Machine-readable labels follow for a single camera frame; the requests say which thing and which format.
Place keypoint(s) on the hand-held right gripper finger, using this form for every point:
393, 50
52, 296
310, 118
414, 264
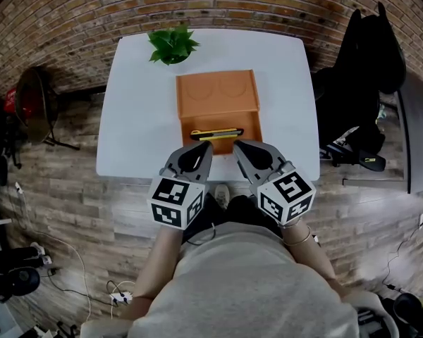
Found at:
241, 164
273, 153

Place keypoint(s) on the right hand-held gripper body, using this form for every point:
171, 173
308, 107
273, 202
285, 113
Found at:
285, 195

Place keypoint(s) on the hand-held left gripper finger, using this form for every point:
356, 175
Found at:
208, 167
178, 155

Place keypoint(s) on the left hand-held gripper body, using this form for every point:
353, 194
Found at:
176, 203

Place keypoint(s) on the yellow black utility knife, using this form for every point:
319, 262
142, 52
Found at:
218, 134

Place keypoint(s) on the orange wooden drawer box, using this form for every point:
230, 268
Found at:
215, 93

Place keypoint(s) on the person's right forearm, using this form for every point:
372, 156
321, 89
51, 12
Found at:
310, 262

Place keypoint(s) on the person's left forearm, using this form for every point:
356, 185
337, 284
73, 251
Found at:
162, 259

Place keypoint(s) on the person's light shoe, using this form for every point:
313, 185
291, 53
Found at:
222, 194

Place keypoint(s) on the person's dark trousers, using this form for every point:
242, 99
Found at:
243, 210

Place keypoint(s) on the person's grey shirt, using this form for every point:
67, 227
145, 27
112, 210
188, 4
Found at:
243, 287

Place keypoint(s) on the white power strip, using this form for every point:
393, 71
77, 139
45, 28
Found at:
121, 297

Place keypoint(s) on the green potted plant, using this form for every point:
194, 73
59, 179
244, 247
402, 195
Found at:
171, 46

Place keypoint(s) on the white charger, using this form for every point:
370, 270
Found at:
422, 220

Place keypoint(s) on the black high-back office chair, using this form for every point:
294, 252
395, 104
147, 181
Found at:
370, 48

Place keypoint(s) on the brown wicker chair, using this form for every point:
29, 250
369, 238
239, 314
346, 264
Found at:
44, 83

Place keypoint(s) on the white plug adapter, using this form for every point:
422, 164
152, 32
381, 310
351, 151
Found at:
18, 188

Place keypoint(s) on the black round stool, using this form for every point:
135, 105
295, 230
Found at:
410, 308
21, 280

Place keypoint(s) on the red box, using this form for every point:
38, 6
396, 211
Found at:
10, 100

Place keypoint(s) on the black low swivel chair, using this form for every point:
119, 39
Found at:
0, 136

